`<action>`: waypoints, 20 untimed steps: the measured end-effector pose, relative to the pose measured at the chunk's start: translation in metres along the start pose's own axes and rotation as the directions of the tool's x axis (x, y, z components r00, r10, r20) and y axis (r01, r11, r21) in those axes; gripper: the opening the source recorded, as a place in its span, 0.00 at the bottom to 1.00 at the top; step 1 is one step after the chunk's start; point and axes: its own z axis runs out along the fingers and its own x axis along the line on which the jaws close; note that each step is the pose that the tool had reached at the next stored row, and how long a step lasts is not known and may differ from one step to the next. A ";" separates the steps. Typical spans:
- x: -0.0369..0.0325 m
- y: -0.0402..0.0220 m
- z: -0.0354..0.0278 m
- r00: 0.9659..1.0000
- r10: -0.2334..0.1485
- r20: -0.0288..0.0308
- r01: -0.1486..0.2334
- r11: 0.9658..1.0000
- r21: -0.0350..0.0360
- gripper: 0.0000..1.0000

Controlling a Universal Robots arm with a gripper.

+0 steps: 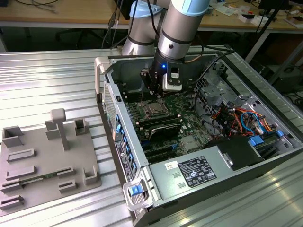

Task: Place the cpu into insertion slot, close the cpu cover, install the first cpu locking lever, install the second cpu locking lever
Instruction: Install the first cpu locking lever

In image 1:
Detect metal socket cover frame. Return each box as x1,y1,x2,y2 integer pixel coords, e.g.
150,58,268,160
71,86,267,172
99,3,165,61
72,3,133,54
141,99,171,118

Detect silver CPU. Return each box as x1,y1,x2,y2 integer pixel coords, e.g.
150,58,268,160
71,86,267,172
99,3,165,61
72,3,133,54
148,103,164,114

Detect black RAM slot bank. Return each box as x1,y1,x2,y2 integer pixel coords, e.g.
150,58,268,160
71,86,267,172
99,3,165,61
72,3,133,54
121,81,166,103

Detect black CPU socket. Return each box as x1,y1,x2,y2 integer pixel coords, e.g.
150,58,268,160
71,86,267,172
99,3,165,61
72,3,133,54
138,99,172,119

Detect installed black RAM sticks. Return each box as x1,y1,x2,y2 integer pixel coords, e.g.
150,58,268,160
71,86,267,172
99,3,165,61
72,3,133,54
136,113,182,130

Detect black graphics card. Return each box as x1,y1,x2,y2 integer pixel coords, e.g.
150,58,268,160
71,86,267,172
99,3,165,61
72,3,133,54
148,122,182,142

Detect green motherboard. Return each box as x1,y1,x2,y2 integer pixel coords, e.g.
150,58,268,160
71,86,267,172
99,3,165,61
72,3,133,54
122,81,215,165

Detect perforated metal drive cage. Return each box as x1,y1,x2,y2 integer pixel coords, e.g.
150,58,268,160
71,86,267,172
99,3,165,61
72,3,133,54
193,72,237,114

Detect open grey PC case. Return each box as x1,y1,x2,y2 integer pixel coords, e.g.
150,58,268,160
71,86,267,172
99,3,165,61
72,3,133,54
94,51,303,227

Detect silver chipset heatsink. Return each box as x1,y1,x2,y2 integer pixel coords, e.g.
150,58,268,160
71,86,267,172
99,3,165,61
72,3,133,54
181,137,198,152

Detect grey power supply unit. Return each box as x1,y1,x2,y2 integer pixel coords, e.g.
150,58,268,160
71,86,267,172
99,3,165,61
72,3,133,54
147,144,235,207

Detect black plastic shroud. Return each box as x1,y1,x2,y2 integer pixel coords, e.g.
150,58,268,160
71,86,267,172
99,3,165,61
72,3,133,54
205,136,265,172

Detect small white box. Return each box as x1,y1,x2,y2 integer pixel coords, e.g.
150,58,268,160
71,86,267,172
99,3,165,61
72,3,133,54
238,13,260,26

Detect wooden desk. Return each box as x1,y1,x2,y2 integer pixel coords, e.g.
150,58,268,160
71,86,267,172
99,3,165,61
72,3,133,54
0,0,303,31

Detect blue case latch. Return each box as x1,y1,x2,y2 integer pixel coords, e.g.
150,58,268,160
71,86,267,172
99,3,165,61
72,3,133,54
127,186,141,197

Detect blue disk carrier tab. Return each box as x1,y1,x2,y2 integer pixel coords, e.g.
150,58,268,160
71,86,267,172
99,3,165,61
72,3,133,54
248,136,265,148

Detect grey parts rack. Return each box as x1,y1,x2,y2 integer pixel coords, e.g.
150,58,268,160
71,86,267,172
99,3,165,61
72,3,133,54
0,108,103,216

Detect green RAM stick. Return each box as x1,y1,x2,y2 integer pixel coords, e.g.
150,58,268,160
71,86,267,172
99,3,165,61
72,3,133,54
20,173,58,184

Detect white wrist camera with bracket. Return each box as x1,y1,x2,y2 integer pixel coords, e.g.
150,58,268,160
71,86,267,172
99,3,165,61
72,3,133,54
162,61,183,92

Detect grey case handle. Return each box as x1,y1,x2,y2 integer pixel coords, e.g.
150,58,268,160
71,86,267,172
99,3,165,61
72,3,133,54
122,178,153,211
94,56,112,95

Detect black camera cable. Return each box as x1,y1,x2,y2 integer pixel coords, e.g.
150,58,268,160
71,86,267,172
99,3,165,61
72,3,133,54
184,44,235,84

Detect orange red wire bundle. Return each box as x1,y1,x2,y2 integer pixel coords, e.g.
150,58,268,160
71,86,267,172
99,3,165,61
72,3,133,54
213,106,278,138

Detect blue wire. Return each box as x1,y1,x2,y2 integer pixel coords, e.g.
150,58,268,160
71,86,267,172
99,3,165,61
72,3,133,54
241,111,265,135

